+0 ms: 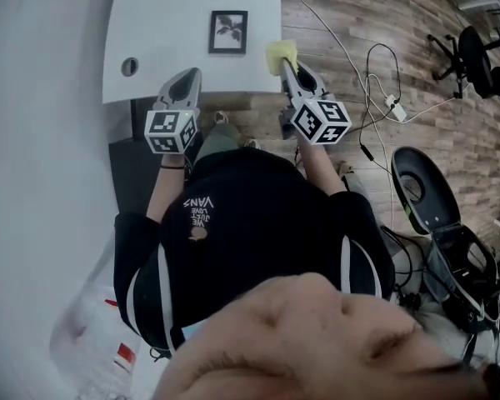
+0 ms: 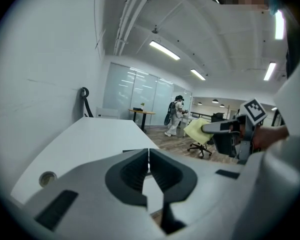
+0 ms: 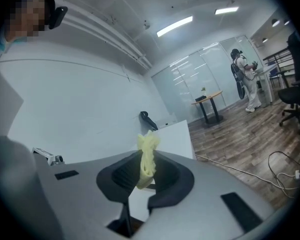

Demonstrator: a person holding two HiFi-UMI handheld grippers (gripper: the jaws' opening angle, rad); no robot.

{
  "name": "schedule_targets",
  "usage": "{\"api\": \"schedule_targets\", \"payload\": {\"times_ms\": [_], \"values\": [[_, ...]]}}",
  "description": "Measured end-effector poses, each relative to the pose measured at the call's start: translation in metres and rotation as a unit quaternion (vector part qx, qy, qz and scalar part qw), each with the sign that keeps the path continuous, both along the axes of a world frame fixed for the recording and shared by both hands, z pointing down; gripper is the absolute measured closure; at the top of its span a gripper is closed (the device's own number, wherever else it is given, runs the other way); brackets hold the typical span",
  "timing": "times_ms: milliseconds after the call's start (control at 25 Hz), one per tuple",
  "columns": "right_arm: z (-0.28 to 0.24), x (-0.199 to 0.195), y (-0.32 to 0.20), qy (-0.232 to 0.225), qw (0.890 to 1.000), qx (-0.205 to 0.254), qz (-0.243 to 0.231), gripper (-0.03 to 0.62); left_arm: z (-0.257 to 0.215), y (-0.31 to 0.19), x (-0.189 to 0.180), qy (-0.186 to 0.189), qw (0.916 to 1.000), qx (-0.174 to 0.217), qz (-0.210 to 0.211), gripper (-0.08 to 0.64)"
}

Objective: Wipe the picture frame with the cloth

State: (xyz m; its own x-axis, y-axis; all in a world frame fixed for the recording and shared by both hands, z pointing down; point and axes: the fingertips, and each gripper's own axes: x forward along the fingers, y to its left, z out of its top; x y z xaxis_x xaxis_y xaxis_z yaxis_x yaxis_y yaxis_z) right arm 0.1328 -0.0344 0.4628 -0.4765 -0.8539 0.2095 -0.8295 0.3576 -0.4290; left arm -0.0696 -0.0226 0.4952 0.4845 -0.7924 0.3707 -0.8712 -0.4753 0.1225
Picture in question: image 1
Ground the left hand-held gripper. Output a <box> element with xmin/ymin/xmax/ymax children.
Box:
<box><xmin>143</xmin><ymin>67</ymin><xmax>203</xmax><ymax>155</ymax></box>

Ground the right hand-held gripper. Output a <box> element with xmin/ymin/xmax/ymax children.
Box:
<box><xmin>278</xmin><ymin>57</ymin><xmax>353</xmax><ymax>146</ymax></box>

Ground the yellow cloth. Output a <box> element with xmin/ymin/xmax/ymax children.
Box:
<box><xmin>265</xmin><ymin>37</ymin><xmax>299</xmax><ymax>77</ymax></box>

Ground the black picture frame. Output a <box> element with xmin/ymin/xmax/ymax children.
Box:
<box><xmin>207</xmin><ymin>10</ymin><xmax>249</xmax><ymax>55</ymax></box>

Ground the person's right forearm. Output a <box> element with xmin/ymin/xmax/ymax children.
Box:
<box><xmin>298</xmin><ymin>140</ymin><xmax>347</xmax><ymax>197</ymax></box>

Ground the person's left forearm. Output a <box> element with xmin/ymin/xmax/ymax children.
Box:
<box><xmin>145</xmin><ymin>151</ymin><xmax>186</xmax><ymax>224</ymax></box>

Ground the person's green trouser leg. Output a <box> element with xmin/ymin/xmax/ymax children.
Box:
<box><xmin>192</xmin><ymin>122</ymin><xmax>241</xmax><ymax>167</ymax></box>

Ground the white power strip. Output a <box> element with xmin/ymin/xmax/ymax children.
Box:
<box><xmin>382</xmin><ymin>93</ymin><xmax>408</xmax><ymax>123</ymax></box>

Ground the person's black printed shirt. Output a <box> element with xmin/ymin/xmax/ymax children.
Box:
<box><xmin>112</xmin><ymin>147</ymin><xmax>398</xmax><ymax>353</ymax></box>

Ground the person's grey trouser leg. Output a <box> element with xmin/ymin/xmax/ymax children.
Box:
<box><xmin>347</xmin><ymin>172</ymin><xmax>374</xmax><ymax>210</ymax></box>

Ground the black office chair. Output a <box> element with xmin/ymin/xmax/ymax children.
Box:
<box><xmin>426</xmin><ymin>25</ymin><xmax>495</xmax><ymax>100</ymax></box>

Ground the open black hard case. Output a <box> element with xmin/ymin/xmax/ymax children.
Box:
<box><xmin>390</xmin><ymin>146</ymin><xmax>500</xmax><ymax>335</ymax></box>

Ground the white plastic bag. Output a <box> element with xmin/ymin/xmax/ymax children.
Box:
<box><xmin>48</xmin><ymin>282</ymin><xmax>155</xmax><ymax>400</ymax></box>

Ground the person's face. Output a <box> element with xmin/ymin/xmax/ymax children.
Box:
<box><xmin>151</xmin><ymin>272</ymin><xmax>500</xmax><ymax>400</ymax></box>

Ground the long white floor cable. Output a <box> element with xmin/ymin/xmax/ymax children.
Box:
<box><xmin>280</xmin><ymin>0</ymin><xmax>397</xmax><ymax>224</ymax></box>

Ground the grey desk cable grommet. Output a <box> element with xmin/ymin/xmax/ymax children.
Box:
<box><xmin>120</xmin><ymin>56</ymin><xmax>140</xmax><ymax>78</ymax></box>

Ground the thin black floor cable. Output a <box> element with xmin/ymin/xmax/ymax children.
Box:
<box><xmin>358</xmin><ymin>42</ymin><xmax>403</xmax><ymax>163</ymax></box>

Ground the bundle of black cables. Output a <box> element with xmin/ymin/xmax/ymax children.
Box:
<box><xmin>378</xmin><ymin>222</ymin><xmax>426</xmax><ymax>310</ymax></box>

